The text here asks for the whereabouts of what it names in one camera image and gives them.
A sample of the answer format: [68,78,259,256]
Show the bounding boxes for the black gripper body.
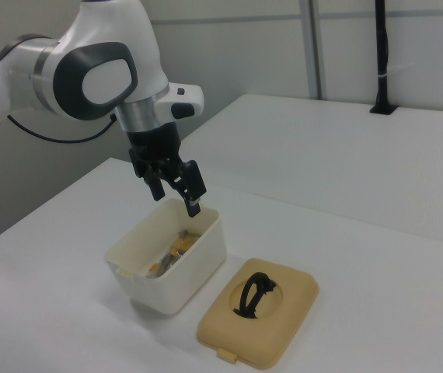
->
[125,123,183,172]

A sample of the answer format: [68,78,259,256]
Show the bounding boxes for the black lid handle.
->
[233,271,277,319]

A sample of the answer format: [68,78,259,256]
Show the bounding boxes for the tan plastic case lid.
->
[196,256,320,369]

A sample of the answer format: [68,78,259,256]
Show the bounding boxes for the yellow clamp tool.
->
[145,228,203,279]

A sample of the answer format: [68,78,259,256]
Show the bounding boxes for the white plastic tool case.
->
[103,197,228,316]

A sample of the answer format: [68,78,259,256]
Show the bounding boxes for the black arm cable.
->
[0,112,118,292]

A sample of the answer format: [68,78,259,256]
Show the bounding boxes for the grey partition post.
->
[304,0,326,100]

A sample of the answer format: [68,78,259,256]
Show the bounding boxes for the black camera pole with base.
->
[368,0,398,116]

